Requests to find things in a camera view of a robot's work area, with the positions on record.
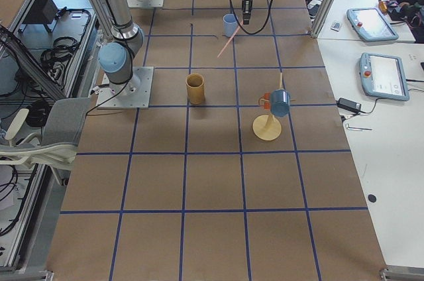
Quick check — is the black power adapter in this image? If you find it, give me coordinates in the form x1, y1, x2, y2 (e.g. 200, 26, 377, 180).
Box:
337, 97, 362, 113

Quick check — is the allen key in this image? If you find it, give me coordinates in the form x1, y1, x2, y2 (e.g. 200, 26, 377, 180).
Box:
345, 123, 372, 131

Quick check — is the light blue plastic cup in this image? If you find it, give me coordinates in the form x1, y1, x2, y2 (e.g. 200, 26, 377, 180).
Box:
223, 13, 238, 38

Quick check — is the orange mug on tree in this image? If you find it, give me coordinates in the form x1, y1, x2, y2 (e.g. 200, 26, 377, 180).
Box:
258, 92, 270, 110

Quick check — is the teach pendant far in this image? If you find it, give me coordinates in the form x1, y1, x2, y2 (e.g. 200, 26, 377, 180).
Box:
346, 7, 398, 42

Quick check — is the teach pendant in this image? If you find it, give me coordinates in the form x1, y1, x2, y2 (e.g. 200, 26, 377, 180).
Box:
346, 7, 398, 42
359, 52, 409, 101

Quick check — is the wooden mug tree stand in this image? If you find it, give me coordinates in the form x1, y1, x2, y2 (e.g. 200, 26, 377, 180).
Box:
252, 72, 283, 141

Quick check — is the remote control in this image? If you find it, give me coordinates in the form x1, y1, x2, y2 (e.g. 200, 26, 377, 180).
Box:
331, 21, 342, 32

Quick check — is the bamboo cylinder holder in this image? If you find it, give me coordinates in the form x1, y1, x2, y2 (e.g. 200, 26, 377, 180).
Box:
185, 73, 205, 105

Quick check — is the blue mug on tree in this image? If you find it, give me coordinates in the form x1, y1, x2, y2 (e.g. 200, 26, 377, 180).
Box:
269, 89, 290, 117

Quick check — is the pink chopstick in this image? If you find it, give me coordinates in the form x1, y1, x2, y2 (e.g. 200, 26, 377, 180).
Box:
217, 25, 240, 58

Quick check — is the grey office chair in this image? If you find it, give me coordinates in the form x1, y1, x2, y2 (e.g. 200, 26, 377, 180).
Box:
1, 97, 91, 186

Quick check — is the teach pendant near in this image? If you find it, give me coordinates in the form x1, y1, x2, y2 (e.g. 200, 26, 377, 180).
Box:
359, 52, 409, 101

